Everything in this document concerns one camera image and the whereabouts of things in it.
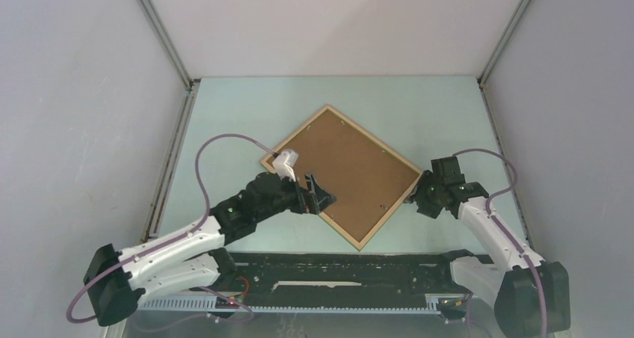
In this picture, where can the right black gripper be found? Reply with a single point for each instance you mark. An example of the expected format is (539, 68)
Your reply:
(418, 197)

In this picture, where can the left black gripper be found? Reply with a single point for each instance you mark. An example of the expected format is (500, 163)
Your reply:
(315, 199)

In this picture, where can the brown backing board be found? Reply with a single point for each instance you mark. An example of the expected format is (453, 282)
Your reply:
(369, 179)

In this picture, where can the wooden picture frame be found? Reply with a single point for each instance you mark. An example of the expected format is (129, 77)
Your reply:
(290, 233)

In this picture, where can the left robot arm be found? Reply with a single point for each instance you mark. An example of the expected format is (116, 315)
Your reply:
(118, 282)

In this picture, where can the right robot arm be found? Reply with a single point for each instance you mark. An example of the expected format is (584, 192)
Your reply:
(529, 296)

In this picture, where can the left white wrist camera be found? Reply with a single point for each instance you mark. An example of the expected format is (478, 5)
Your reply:
(283, 164)

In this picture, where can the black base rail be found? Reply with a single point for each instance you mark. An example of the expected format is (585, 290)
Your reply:
(354, 280)

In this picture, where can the white cable duct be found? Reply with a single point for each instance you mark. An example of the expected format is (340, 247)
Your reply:
(212, 304)

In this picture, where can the right aluminium corner post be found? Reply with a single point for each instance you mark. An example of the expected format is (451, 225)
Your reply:
(511, 27)

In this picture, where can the aluminium corner post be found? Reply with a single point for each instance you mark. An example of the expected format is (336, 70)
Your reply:
(165, 41)
(511, 27)

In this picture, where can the left aluminium corner post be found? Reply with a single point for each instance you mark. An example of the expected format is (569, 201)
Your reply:
(165, 41)

